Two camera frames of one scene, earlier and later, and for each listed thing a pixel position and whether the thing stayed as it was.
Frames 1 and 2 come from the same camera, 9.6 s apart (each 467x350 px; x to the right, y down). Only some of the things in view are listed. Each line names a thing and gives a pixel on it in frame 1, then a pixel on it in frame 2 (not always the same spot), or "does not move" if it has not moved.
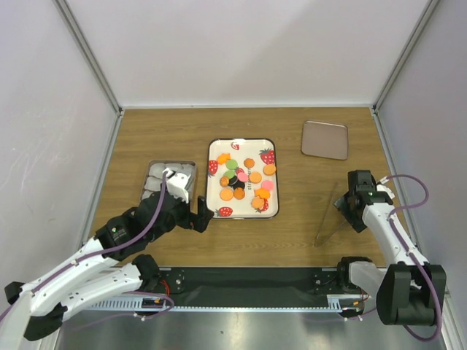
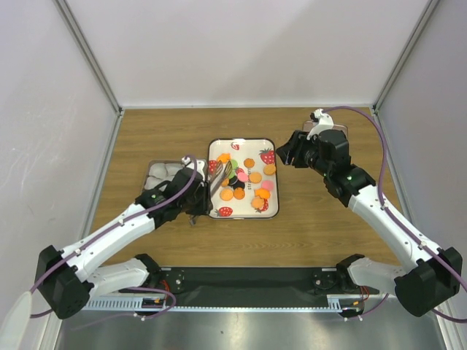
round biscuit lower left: x=226 y=194 does not move
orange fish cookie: x=222 y=158 does not move
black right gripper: x=343 y=204 → x=285 y=152
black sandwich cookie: x=238 y=184 does not move
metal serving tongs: x=319 y=240 → x=214 y=179
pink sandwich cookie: x=242 y=176 does not move
